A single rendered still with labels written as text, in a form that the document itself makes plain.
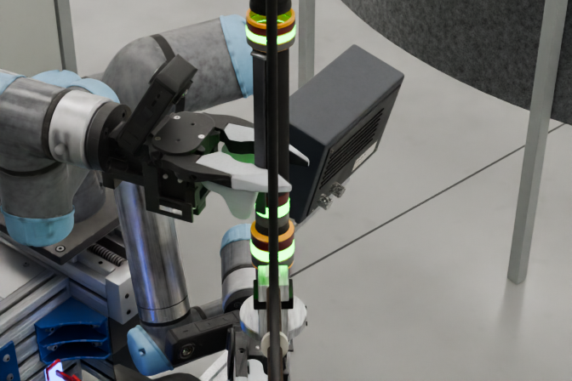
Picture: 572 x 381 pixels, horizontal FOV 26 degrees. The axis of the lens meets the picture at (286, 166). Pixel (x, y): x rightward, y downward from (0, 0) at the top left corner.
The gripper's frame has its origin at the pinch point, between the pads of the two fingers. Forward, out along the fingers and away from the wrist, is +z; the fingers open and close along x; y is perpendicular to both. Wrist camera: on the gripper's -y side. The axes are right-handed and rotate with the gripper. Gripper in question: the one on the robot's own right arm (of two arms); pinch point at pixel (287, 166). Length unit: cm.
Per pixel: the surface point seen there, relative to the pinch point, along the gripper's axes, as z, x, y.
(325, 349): -48, -136, 166
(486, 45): -26, -191, 97
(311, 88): -27, -73, 41
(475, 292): -17, -174, 166
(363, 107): -18, -74, 43
